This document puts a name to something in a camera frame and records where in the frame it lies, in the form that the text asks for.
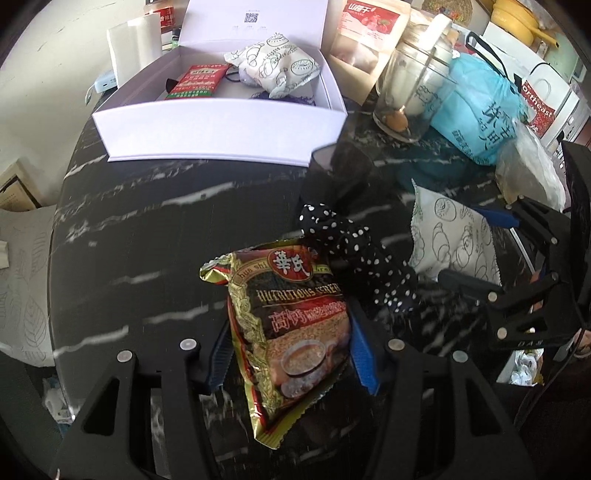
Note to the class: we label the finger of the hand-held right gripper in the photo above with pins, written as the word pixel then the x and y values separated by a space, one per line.
pixel 466 282
pixel 498 218

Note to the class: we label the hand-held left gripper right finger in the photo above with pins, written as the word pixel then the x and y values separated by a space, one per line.
pixel 364 357

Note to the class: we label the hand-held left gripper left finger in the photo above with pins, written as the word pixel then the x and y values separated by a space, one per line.
pixel 217 362

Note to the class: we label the white bread packet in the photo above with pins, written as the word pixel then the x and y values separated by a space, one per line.
pixel 455 240
pixel 272 60

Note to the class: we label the gold cereal packet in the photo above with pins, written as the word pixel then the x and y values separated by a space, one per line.
pixel 288 332

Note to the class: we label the black polka-dot scrunchie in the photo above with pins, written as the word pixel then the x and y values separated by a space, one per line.
pixel 364 263

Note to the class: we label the lavender gift box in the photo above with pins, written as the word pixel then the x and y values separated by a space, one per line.
pixel 221 129

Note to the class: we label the black satin scrunchie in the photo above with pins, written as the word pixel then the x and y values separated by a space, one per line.
pixel 171 86

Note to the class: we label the red snack packet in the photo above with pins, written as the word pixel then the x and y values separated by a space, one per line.
pixel 198 79

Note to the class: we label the person's right hand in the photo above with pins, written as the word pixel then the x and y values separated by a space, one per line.
pixel 584 344

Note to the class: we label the clear plastic bag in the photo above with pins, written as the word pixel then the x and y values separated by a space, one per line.
pixel 531 170

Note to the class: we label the white fridge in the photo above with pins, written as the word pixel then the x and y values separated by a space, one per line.
pixel 570 122

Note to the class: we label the blue plastic bag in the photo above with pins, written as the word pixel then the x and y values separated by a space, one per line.
pixel 480 115

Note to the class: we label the red and white paper bag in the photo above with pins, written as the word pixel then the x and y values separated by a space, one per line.
pixel 549 104

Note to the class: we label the gold spoon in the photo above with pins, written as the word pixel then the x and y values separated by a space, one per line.
pixel 397 122

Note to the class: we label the clear glass cup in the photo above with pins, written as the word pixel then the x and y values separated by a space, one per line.
pixel 408 92

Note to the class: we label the yellow pot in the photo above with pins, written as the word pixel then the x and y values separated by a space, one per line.
pixel 517 16

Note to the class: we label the grey leaf-pattern chair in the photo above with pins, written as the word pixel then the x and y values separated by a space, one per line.
pixel 23 286

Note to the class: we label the red label kraft pouch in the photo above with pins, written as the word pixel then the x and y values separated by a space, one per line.
pixel 369 37

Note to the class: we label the light blue device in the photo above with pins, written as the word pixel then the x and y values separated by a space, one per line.
pixel 104 85

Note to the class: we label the paper towel roll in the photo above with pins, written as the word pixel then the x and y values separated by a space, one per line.
pixel 138 41

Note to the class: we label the red lid jar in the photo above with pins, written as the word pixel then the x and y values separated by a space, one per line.
pixel 157 9

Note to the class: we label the gold frame on floor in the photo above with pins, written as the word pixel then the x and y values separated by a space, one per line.
pixel 16 189

